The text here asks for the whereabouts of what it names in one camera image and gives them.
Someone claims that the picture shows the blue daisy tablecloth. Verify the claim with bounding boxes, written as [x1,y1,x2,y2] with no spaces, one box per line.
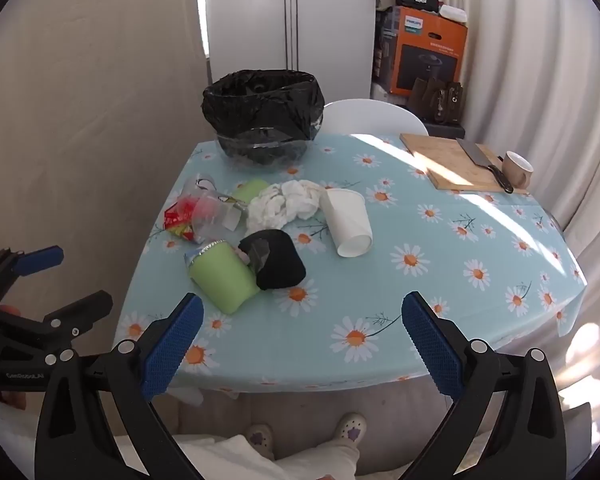
[112,132,587,393]

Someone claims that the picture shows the white cabinet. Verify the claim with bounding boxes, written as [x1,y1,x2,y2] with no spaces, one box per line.
[196,0,378,106]

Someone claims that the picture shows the green cup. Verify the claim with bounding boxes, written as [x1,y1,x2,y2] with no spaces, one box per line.
[230,178,271,207]
[184,239,262,317]

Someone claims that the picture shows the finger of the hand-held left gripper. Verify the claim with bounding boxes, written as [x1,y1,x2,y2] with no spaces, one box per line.
[0,245,65,292]
[32,290,115,342]

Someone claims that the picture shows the clear plastic cup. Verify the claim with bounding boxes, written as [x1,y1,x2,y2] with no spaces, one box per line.
[191,190,248,244]
[180,172,219,202]

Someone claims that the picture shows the brown suede handbag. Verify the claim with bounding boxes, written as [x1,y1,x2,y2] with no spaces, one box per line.
[409,77,446,122]

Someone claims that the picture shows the person's left shoe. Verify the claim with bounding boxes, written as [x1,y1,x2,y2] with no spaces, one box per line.
[245,424,276,461]

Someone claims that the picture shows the person's white pants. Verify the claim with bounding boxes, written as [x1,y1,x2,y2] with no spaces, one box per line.
[172,435,362,480]

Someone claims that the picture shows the wooden cutting board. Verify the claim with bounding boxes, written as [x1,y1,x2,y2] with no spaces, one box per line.
[399,132,531,196]

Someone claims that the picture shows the orange cardboard box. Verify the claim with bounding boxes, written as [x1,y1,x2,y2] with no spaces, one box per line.
[389,6,469,97]

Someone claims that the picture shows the beige cloth backdrop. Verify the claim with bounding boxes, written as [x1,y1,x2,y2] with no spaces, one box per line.
[0,0,211,341]

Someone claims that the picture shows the person's shoe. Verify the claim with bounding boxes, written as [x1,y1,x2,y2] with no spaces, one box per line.
[334,412,368,443]
[245,424,276,461]

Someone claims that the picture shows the white paper cup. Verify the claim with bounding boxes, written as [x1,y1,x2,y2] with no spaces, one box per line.
[319,187,373,259]

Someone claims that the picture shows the white curtain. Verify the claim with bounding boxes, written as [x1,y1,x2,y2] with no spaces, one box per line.
[412,0,600,411]

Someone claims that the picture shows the black cloth bundle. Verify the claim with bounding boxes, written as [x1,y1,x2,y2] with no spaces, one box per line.
[237,229,308,292]

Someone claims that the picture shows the clear storage boxes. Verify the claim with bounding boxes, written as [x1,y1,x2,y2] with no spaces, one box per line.
[372,7,401,97]

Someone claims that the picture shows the black-handled cleaver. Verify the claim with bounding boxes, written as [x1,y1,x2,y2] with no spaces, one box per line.
[456,137,516,195]

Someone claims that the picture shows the red snack wrapper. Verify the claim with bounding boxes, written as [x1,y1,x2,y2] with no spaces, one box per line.
[163,196,208,242]

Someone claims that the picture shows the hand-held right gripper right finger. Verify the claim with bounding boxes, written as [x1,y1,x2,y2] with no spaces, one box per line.
[401,291,567,480]

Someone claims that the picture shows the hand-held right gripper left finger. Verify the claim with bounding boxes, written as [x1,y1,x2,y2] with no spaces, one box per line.
[34,292,206,480]

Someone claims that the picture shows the white tissue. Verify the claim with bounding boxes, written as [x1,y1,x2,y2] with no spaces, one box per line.
[245,179,327,237]

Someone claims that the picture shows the person's right shoe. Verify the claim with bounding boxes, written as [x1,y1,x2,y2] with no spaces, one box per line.
[334,412,368,443]

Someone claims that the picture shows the beige mug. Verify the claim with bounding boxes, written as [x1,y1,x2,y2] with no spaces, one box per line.
[500,150,535,188]

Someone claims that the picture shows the bin with black bag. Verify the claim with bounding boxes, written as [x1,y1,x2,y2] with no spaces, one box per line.
[201,69,327,167]

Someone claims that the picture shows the white chair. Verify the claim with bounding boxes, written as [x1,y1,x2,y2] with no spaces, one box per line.
[322,99,429,137]

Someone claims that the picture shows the white pouch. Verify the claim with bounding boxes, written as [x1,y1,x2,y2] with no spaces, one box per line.
[439,4,468,24]

